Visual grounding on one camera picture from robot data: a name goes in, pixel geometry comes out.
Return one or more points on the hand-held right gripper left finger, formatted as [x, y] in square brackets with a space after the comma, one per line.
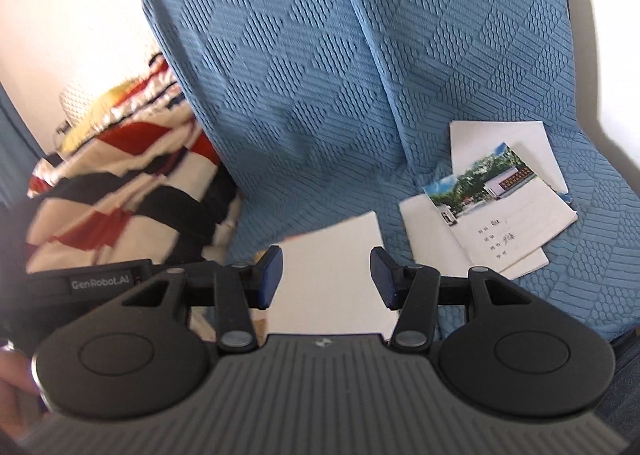
[270, 280]

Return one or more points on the blue quilted sofa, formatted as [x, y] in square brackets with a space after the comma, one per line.
[325, 85]

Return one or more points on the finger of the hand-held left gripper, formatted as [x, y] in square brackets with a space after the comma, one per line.
[185, 267]

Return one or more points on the photo cover notebook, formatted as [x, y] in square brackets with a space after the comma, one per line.
[505, 215]

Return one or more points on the white booklet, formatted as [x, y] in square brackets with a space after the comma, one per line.
[430, 230]
[525, 145]
[335, 275]

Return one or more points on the blue curtain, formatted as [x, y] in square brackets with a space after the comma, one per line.
[17, 145]

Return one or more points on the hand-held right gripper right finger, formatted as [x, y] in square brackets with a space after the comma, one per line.
[382, 280]

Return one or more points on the yellow pillow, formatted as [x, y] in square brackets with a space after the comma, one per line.
[100, 110]

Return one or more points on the red black striped blanket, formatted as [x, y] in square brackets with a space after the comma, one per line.
[125, 185]

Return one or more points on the white quilted pillow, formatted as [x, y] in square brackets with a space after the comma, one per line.
[77, 100]

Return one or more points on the person's left hand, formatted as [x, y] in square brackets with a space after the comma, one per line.
[15, 385]

